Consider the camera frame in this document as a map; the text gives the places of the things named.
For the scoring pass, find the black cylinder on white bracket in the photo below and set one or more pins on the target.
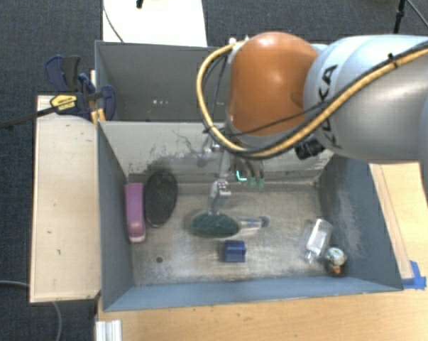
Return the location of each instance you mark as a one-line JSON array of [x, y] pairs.
[[308, 149]]

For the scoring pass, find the dark green oval brush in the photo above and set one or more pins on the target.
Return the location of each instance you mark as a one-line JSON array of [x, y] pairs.
[[213, 225]]

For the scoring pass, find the pale wood flat board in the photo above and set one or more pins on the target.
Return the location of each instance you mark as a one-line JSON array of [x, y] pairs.
[[66, 208]]

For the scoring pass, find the small blue box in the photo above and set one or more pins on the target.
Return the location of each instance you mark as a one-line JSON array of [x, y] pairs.
[[234, 250]]

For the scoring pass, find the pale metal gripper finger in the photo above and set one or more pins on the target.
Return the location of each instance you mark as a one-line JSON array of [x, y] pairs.
[[225, 188], [213, 194]]

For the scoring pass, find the clear bottle with blue cap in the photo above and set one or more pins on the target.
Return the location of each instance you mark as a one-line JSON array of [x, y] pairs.
[[253, 223]]

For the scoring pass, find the black oval brush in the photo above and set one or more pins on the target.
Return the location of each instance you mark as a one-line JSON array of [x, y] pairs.
[[160, 199]]

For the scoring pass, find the small toy duck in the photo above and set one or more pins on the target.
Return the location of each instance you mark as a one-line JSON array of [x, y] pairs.
[[336, 261]]

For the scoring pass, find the grey metal bin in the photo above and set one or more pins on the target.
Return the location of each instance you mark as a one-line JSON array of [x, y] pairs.
[[235, 268]]

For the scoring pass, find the clear plastic bottle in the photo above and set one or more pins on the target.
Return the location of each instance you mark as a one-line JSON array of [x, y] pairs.
[[316, 240]]

